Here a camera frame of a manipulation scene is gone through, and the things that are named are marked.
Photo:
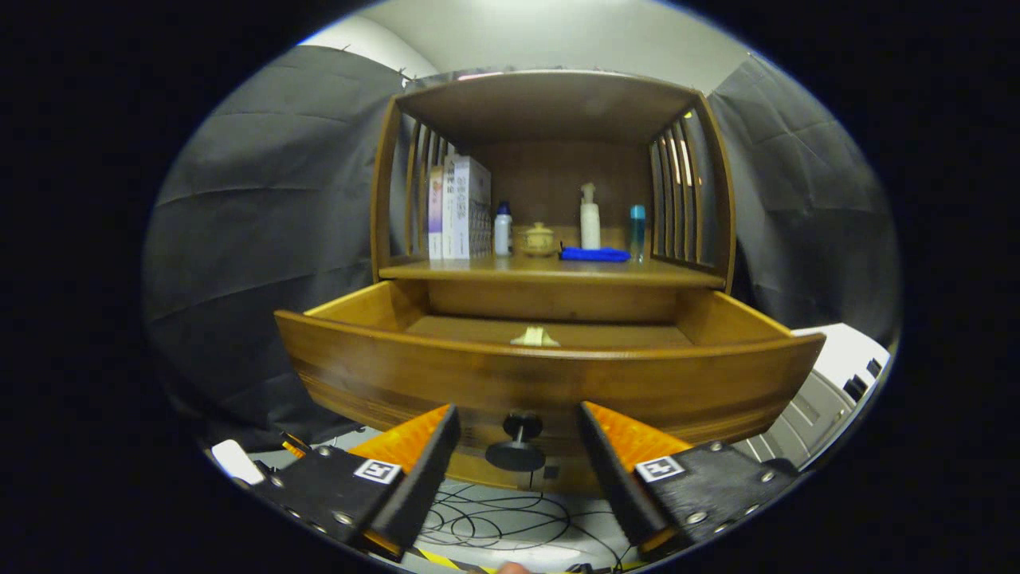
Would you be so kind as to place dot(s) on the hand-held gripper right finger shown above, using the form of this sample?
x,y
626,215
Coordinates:
x,y
617,478

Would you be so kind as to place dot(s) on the white grey appliance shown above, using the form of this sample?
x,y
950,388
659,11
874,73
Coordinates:
x,y
829,383

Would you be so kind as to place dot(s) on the pink purple book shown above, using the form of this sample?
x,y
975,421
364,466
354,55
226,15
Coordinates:
x,y
435,211

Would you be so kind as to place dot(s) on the clear bottle blue cap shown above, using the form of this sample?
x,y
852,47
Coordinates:
x,y
637,231

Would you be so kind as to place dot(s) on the wooden countertop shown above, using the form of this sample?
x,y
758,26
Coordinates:
x,y
550,269

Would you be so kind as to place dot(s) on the orange black tool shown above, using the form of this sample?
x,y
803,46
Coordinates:
x,y
293,444

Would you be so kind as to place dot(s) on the yellow black floor tape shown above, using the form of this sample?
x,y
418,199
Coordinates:
x,y
446,560

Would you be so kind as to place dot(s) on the black drawer knob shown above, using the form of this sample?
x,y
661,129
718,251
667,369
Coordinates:
x,y
516,456

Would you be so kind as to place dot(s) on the white plastic object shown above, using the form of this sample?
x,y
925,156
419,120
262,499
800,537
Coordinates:
x,y
237,461

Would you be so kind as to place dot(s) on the white pump bottle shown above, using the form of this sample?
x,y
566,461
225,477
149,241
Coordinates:
x,y
590,225

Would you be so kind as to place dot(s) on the white patterned book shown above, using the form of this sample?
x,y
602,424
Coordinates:
x,y
476,207

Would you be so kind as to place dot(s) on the wooden drawer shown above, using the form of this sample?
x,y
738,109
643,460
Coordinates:
x,y
478,383

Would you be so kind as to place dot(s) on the yellow lidded teacup with saucer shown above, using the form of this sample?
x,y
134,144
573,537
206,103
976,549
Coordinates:
x,y
539,239

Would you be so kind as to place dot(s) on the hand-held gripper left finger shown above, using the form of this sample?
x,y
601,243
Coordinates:
x,y
422,470

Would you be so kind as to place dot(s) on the wooden cabinet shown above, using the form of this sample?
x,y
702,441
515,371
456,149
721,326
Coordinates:
x,y
550,104

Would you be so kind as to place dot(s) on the blue cloth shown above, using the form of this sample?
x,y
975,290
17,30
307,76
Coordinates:
x,y
594,254

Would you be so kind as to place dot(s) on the white bottle blue cap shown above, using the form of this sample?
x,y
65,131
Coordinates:
x,y
503,233

